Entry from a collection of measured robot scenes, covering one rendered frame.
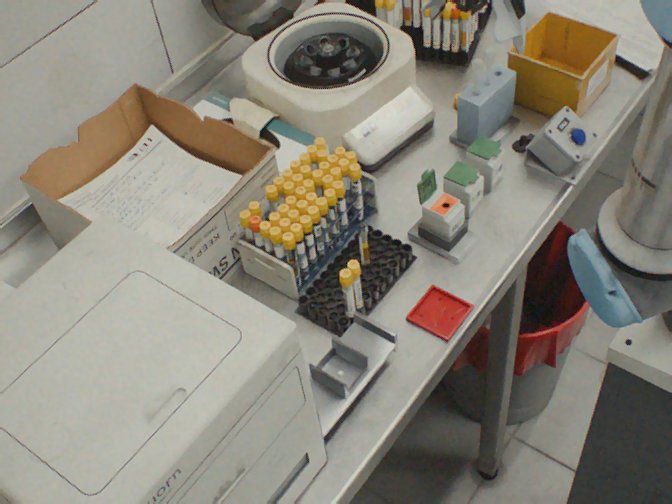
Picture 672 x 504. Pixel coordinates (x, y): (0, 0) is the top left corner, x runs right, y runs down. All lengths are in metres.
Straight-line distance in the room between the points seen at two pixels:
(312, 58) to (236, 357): 0.74
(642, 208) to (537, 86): 0.60
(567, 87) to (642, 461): 0.58
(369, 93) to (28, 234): 0.58
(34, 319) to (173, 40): 0.73
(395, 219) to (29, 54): 0.58
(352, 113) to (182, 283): 0.55
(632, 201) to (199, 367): 0.44
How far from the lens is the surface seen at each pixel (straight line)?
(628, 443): 1.33
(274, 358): 0.80
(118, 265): 0.89
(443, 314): 1.16
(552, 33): 1.52
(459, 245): 1.22
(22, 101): 1.33
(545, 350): 1.75
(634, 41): 1.60
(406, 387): 1.10
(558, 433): 2.08
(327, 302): 1.16
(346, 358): 1.08
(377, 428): 1.08
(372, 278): 1.17
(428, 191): 1.19
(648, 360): 1.12
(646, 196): 0.84
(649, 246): 0.89
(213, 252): 1.18
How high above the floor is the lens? 1.82
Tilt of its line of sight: 50 degrees down
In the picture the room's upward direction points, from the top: 8 degrees counter-clockwise
